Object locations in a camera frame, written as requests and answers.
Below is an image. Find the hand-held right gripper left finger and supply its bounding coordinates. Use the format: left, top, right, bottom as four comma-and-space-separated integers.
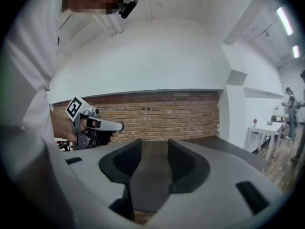
62, 139, 143, 229

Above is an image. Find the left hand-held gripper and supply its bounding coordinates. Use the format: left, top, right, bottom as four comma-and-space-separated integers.
65, 96, 125, 150

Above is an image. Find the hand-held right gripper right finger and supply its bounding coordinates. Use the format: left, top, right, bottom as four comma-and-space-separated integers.
147, 139, 284, 229

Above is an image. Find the person's left hand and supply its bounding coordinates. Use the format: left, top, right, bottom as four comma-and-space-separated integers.
63, 119, 97, 141

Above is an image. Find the white table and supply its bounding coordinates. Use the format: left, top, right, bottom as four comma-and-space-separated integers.
243, 121, 285, 161

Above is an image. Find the person's white t-shirt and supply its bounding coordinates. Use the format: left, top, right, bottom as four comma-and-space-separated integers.
4, 0, 72, 143

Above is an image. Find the black head-worn camera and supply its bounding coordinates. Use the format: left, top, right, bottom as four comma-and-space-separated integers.
118, 0, 139, 19

